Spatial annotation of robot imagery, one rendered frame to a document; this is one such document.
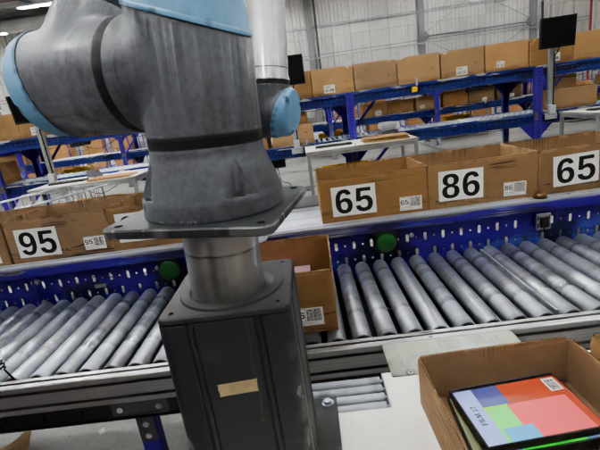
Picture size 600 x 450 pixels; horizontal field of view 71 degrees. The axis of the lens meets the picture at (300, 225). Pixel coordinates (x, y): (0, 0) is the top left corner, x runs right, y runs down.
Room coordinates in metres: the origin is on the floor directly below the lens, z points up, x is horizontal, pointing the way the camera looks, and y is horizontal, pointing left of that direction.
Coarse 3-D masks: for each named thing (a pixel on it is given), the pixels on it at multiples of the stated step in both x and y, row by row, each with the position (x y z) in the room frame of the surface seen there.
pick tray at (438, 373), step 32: (448, 352) 0.67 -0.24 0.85; (480, 352) 0.67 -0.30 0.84; (512, 352) 0.67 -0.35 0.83; (544, 352) 0.66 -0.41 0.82; (576, 352) 0.64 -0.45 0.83; (448, 384) 0.67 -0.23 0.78; (480, 384) 0.67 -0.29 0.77; (576, 384) 0.64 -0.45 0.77; (448, 416) 0.51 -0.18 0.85; (448, 448) 0.51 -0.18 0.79
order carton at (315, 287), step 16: (272, 240) 1.27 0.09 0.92; (288, 240) 1.27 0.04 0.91; (304, 240) 1.26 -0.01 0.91; (320, 240) 1.26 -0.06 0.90; (272, 256) 1.27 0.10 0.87; (288, 256) 1.27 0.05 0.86; (304, 256) 1.26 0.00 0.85; (320, 256) 1.26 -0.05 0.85; (304, 272) 0.98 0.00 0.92; (320, 272) 0.97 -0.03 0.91; (304, 288) 0.98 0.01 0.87; (320, 288) 0.97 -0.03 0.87; (304, 304) 0.98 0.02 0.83; (320, 304) 0.97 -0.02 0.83; (336, 304) 0.98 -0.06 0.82; (336, 320) 0.97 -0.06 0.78
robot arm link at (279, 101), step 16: (256, 0) 0.84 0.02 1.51; (272, 0) 0.85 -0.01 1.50; (256, 16) 0.84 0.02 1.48; (272, 16) 0.84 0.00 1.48; (256, 32) 0.84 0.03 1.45; (272, 32) 0.84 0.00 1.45; (256, 48) 0.84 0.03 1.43; (272, 48) 0.84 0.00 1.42; (256, 64) 0.83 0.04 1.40; (272, 64) 0.83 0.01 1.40; (256, 80) 0.83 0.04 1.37; (272, 80) 0.83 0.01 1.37; (288, 80) 0.86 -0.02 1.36; (272, 96) 0.82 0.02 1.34; (288, 96) 0.82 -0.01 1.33; (272, 112) 0.81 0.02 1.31; (288, 112) 0.82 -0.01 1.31; (272, 128) 0.82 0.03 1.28; (288, 128) 0.82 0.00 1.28
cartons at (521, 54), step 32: (576, 32) 5.88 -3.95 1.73; (384, 64) 5.96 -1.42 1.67; (416, 64) 5.95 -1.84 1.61; (448, 64) 5.93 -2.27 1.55; (480, 64) 5.91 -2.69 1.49; (512, 64) 5.90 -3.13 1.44; (544, 96) 5.83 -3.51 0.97; (576, 96) 5.61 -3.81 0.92; (0, 128) 6.17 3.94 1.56; (32, 128) 6.14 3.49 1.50
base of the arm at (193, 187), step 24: (168, 144) 0.51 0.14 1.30; (192, 144) 0.50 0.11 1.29; (216, 144) 0.51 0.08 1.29; (240, 144) 0.52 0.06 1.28; (168, 168) 0.51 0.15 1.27; (192, 168) 0.50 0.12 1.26; (216, 168) 0.50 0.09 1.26; (240, 168) 0.51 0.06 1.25; (264, 168) 0.54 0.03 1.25; (144, 192) 0.55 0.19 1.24; (168, 192) 0.50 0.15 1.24; (192, 192) 0.49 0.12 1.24; (216, 192) 0.49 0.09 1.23; (240, 192) 0.51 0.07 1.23; (264, 192) 0.52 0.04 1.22; (168, 216) 0.49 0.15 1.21; (192, 216) 0.48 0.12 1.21; (216, 216) 0.48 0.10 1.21; (240, 216) 0.49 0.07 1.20
